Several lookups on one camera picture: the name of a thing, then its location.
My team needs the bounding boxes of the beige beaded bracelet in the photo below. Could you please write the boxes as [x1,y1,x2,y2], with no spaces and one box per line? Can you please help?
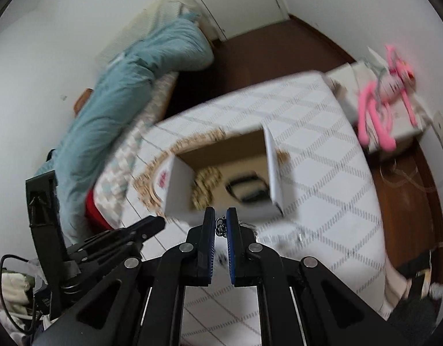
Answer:
[191,167,223,210]

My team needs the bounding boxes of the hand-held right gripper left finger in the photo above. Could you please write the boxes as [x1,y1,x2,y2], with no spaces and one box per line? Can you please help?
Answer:
[35,207,216,346]

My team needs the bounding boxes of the white door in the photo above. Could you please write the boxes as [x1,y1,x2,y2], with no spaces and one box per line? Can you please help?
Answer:
[174,0,291,41]

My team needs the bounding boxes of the silver chain necklace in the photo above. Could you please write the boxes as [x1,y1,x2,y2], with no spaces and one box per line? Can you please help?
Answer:
[214,216,260,241]

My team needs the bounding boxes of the white wall socket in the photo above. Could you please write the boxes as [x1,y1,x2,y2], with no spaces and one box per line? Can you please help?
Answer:
[432,111,443,140]

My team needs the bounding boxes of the brown wooden piece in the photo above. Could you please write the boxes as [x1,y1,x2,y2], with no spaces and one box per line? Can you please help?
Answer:
[74,88,94,116]

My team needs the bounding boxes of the white pillow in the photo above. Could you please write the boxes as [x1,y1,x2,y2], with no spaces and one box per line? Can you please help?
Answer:
[95,0,208,66]

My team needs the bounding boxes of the pile of pale clothes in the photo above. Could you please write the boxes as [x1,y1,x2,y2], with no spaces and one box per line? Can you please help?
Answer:
[0,266,39,318]

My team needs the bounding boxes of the black cable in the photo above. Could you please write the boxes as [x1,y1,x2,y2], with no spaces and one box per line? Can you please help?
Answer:
[0,254,46,333]

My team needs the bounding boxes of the dark cloth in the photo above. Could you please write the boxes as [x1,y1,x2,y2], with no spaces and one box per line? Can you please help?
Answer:
[386,249,443,323]

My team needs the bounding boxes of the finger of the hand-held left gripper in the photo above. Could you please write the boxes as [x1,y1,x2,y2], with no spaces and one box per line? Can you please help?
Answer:
[66,231,144,264]
[113,215,167,241]

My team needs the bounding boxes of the beige patterned bed sheet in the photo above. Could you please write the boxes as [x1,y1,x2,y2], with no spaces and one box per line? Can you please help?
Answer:
[92,70,179,225]

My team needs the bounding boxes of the white checked bed cover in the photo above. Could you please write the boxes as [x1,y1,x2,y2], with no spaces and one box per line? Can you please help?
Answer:
[122,70,392,346]

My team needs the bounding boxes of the pink plush toy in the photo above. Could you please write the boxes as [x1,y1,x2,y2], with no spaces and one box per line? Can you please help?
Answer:
[356,43,419,153]

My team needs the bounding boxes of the black bracelet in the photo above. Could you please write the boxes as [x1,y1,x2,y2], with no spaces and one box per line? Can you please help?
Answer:
[225,174,270,203]

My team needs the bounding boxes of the round woven beige mat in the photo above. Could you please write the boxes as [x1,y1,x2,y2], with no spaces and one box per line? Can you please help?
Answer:
[132,129,291,217]

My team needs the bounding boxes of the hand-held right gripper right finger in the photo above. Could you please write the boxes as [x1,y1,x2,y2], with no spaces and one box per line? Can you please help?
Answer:
[226,207,408,346]

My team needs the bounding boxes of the white cardboard box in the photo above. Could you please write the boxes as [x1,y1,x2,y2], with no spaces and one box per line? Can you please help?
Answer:
[165,127,284,225]

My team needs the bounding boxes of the clear plastic wrap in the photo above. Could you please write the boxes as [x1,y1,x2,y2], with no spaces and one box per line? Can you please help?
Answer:
[378,159,430,192]

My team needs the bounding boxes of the red cloth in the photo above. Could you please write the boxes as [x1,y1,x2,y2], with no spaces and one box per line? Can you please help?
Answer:
[85,188,114,230]

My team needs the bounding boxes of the teal duvet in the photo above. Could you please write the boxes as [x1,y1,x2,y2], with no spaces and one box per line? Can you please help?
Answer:
[35,16,215,246]

